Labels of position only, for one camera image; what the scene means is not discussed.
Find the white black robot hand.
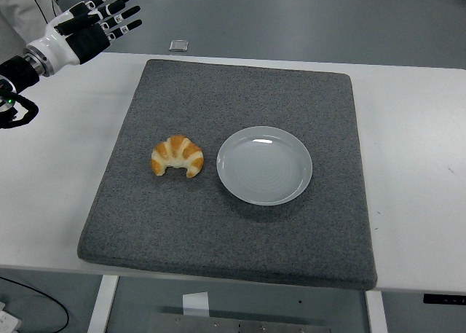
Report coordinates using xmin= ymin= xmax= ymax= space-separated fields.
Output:
xmin=39 ymin=0 xmax=143 ymax=71

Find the white table leg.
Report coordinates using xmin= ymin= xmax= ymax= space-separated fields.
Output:
xmin=87 ymin=274 xmax=120 ymax=333
xmin=365 ymin=291 xmax=389 ymax=333

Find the black floor cable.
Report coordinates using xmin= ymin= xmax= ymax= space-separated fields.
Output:
xmin=0 ymin=276 xmax=70 ymax=333

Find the person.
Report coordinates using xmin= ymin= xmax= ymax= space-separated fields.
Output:
xmin=0 ymin=0 xmax=63 ymax=63

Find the golden croissant bread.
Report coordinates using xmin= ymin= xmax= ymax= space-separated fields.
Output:
xmin=151 ymin=134 xmax=205 ymax=179

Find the black table control panel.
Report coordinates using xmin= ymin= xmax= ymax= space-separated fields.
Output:
xmin=423 ymin=293 xmax=466 ymax=305

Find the light grey round plate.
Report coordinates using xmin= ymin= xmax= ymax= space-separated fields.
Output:
xmin=216 ymin=125 xmax=314 ymax=207

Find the white power strip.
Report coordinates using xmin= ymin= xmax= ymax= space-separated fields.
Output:
xmin=0 ymin=302 xmax=22 ymax=333

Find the grey felt table mat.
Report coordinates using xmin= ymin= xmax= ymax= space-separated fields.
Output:
xmin=76 ymin=58 xmax=378 ymax=291

